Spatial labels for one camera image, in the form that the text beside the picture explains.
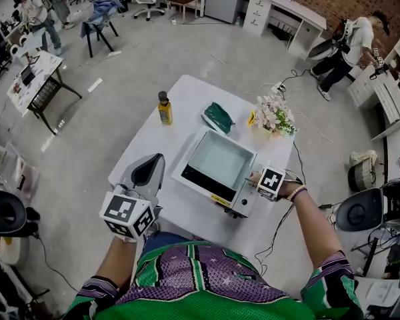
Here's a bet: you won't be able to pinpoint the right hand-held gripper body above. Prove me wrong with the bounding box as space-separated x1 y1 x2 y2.
255 167 287 200

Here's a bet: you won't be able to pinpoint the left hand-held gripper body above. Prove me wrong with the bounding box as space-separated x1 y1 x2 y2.
99 183 163 239

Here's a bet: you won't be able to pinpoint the white portable induction cooktop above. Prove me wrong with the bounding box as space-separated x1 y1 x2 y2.
171 125 271 219

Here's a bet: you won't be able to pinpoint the person's left forearm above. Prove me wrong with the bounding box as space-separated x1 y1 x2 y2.
92 235 145 291

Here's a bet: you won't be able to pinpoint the person's right forearm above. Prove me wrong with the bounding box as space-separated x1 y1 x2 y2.
279 182 347 275

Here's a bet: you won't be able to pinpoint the yellow oil bottle black cap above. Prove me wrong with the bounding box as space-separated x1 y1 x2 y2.
157 91 173 126

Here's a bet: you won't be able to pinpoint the pink flower bouquet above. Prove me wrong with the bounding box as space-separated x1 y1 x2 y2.
254 93 298 140

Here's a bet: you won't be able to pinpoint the dark green folded cloth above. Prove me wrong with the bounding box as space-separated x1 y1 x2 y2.
203 101 237 136

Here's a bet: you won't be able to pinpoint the black white rig on stand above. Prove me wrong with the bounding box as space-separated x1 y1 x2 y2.
335 175 400 235

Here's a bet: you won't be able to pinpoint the cream cloth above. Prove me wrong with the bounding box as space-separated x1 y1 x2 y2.
349 149 378 167

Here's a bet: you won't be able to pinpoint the woven basket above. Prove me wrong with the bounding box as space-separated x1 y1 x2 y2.
348 158 387 193

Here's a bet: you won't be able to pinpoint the green purple patterned shirt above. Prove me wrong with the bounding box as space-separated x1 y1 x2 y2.
63 231 364 320

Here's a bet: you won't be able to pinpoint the white hutch cabinet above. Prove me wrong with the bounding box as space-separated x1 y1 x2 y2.
346 24 400 141

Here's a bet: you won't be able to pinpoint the black tablet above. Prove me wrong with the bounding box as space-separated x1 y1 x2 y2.
19 64 37 87

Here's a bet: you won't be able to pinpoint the black router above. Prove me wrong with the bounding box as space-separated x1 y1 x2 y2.
272 20 295 42

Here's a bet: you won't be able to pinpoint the black chair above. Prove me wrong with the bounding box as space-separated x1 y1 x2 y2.
81 10 119 59

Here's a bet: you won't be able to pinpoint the white paper sheets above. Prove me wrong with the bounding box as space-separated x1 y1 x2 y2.
355 277 400 308

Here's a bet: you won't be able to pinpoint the white desk with drawers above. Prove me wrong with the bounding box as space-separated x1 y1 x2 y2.
242 0 327 59

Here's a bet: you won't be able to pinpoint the blue clothes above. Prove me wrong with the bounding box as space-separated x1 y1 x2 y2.
81 0 127 39

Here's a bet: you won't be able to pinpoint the beaded bracelet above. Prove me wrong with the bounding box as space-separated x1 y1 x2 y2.
287 184 308 202

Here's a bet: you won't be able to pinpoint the black power cable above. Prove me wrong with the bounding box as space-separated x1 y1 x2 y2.
291 138 307 185

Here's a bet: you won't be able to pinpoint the low table black frame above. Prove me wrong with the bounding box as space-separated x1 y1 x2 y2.
6 50 83 136

